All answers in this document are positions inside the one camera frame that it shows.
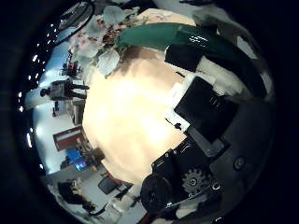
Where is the person in dark clothes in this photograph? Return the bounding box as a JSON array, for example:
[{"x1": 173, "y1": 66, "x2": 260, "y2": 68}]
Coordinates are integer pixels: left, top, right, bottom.
[{"x1": 39, "y1": 77, "x2": 91, "y2": 102}]

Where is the clutter of items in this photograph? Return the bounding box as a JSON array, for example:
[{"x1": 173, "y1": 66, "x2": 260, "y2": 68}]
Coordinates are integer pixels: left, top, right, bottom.
[{"x1": 70, "y1": 5, "x2": 269, "y2": 98}]

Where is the red brown wall cabinet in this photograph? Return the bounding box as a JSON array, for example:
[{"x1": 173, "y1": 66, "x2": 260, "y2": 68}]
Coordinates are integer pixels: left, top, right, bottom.
[{"x1": 51, "y1": 125, "x2": 86, "y2": 153}]

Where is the blue lit computer monitor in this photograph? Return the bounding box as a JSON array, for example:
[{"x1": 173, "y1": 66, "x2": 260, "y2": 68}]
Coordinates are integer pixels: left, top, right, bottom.
[{"x1": 65, "y1": 147, "x2": 88, "y2": 172}]

